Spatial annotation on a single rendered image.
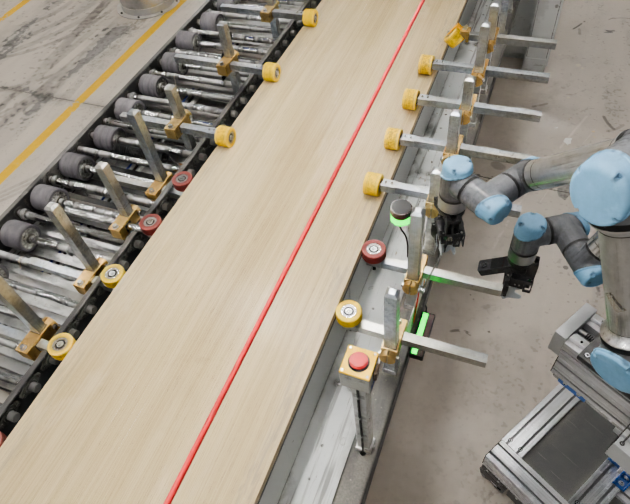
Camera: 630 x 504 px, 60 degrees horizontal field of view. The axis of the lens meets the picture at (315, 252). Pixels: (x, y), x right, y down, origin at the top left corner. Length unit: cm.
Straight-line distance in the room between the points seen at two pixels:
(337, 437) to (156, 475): 56
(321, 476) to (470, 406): 97
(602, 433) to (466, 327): 73
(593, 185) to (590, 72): 329
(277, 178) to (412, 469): 128
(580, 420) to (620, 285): 126
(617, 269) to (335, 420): 100
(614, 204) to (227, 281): 117
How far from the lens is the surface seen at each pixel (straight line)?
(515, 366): 264
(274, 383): 156
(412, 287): 174
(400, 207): 153
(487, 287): 177
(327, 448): 177
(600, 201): 104
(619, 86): 423
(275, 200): 197
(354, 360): 119
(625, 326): 123
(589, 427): 236
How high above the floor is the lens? 229
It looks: 51 degrees down
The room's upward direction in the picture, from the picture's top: 9 degrees counter-clockwise
